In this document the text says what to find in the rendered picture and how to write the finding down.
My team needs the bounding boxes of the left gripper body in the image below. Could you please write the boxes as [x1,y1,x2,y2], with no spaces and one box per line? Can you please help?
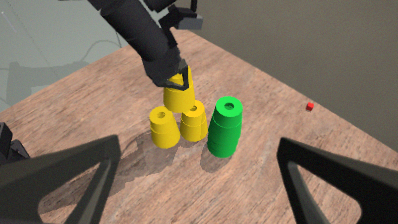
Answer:
[124,4,197,85]

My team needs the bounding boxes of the small red cube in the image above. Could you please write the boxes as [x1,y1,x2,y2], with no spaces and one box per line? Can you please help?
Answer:
[306,103,314,111]

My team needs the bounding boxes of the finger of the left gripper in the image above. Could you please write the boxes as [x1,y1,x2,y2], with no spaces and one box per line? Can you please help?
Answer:
[156,59,189,91]

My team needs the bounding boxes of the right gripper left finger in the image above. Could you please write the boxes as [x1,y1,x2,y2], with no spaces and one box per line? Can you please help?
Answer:
[0,134,121,224]

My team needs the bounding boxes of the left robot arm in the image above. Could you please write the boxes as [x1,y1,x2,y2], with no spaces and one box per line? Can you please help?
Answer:
[0,0,203,166]

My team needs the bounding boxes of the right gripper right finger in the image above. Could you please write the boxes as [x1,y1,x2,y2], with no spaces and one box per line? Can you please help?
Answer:
[276,137,398,224]

